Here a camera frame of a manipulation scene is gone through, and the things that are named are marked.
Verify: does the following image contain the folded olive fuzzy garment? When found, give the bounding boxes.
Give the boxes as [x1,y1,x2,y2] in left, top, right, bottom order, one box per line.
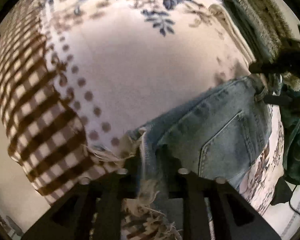
[238,0,300,61]

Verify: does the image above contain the dark green fleece blanket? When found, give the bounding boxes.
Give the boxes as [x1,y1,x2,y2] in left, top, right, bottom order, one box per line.
[267,73,300,185]

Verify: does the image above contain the folded dark teal garment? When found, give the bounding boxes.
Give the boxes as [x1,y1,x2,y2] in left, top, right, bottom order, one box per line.
[222,0,271,61]

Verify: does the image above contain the floral bed blanket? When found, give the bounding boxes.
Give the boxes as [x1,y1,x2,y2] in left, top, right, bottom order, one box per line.
[0,0,286,240]

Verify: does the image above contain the black cloth item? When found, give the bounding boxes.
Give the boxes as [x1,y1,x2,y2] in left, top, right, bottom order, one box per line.
[270,177,293,206]

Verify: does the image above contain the folded cream garment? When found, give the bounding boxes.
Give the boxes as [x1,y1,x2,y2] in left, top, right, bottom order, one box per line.
[209,4,256,64]

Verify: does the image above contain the blue denim shorts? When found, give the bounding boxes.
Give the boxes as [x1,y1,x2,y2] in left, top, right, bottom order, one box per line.
[130,75,271,189]

